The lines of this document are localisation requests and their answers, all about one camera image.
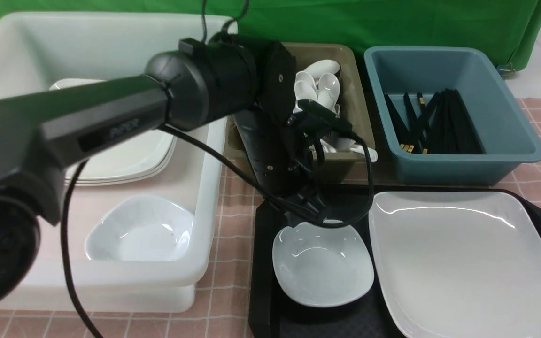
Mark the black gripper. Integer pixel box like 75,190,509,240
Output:
235,41,328,225

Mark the small white bowl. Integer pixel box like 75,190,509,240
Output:
84,194,194,262
272,222,375,308

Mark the large white rice plate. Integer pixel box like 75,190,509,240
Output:
369,191,541,338

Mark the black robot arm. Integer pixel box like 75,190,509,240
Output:
0,33,315,301

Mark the bottom white plate in stack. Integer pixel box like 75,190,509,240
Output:
66,146,176,187

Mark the white plate in stack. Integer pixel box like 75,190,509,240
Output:
49,79,177,180
66,146,176,187
66,136,177,184

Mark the middle white plate in stack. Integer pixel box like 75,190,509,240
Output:
66,136,177,184

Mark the top white plate in stack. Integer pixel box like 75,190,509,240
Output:
49,79,177,180

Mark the pile of white spoons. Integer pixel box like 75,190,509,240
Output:
293,70,346,153

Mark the white spoon overhanging bin edge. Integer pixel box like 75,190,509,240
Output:
336,138,378,163

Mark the olive green spoon bin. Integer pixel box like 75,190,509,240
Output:
226,43,375,183

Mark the white spoon top of pile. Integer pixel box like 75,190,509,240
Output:
303,59,341,80

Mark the large white plastic tub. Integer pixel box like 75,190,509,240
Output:
0,12,221,313

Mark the black serving tray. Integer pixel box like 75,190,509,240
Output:
247,184,541,338

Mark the pink checked tablecloth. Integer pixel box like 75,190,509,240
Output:
0,98,541,338

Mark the small white bowl in tub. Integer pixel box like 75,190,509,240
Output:
84,194,194,262

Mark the bundle of black chopsticks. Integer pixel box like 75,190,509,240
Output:
384,89,486,155

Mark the blue chopstick bin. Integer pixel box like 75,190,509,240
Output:
363,46,541,186

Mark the green backdrop cloth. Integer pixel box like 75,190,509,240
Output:
0,0,541,70

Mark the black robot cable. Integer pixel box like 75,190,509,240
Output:
60,0,375,338

